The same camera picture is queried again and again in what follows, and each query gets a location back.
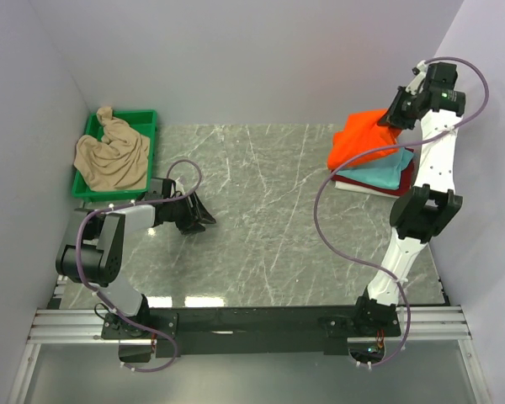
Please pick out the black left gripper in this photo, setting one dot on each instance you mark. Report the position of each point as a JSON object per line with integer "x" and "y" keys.
{"x": 196, "y": 215}

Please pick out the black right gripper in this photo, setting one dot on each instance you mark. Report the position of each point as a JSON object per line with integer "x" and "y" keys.
{"x": 392, "y": 117}

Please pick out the orange t-shirt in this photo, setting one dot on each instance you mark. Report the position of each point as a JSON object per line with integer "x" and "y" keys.
{"x": 361, "y": 133}

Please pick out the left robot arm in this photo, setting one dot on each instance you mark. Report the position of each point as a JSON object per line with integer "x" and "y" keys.
{"x": 91, "y": 249}

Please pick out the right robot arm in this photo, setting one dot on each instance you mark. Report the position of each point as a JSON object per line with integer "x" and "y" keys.
{"x": 421, "y": 213}

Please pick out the beige t-shirt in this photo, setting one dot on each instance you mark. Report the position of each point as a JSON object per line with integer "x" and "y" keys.
{"x": 116, "y": 162}

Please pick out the folded dark red t-shirt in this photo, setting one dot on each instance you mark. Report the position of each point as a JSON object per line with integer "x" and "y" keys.
{"x": 406, "y": 181}

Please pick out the folded teal t-shirt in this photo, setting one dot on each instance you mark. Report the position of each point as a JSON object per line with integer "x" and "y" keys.
{"x": 384, "y": 173}

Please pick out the green plastic tray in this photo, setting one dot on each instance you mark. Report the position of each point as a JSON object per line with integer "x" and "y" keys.
{"x": 145, "y": 122}

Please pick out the folded white t-shirt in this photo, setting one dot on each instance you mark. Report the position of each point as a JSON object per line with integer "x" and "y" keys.
{"x": 363, "y": 190}

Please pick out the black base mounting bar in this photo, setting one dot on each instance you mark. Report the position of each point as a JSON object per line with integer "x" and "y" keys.
{"x": 244, "y": 330}

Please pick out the aluminium frame rail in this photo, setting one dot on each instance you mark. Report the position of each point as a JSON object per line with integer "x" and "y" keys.
{"x": 432, "y": 323}

